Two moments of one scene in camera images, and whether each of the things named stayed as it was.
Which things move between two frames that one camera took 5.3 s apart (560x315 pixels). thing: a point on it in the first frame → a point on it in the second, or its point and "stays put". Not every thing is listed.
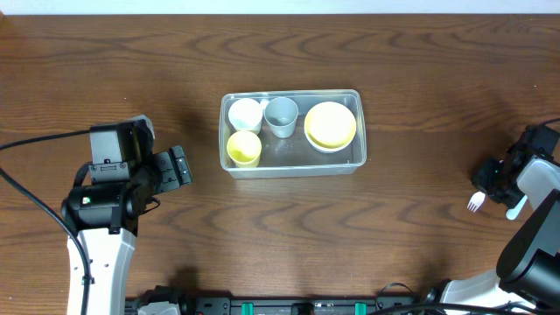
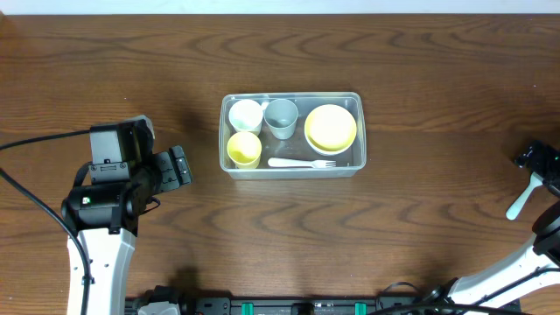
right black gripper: (478, 179) → (537, 159)
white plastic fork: (476, 200) → (286, 162)
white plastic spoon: (513, 213) stays put
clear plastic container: (292, 133) stays put
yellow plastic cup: (244, 149) stays put
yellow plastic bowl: (330, 124) stays put
